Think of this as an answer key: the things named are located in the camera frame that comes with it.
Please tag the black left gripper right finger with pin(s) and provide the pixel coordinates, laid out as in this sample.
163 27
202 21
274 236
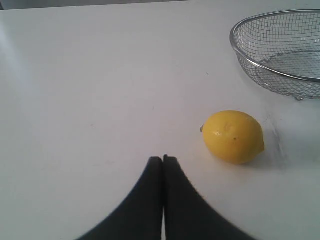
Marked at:
187 215

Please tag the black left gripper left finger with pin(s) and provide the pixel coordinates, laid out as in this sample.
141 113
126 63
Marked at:
140 215

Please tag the yellow lemon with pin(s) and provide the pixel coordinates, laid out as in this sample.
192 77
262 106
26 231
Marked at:
233 136

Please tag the metal wire mesh basket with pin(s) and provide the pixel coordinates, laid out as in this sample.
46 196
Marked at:
280 51

